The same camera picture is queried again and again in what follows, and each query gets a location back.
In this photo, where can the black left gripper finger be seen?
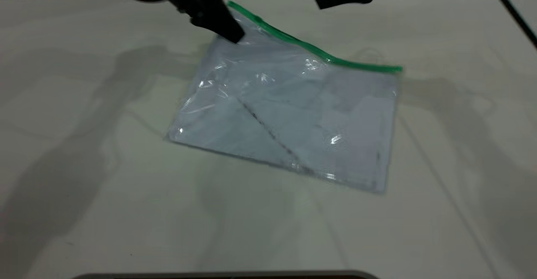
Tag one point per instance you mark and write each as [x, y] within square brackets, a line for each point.
[228, 16]
[214, 23]

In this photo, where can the transparent plastic zipper bag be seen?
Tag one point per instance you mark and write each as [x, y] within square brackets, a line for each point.
[293, 115]

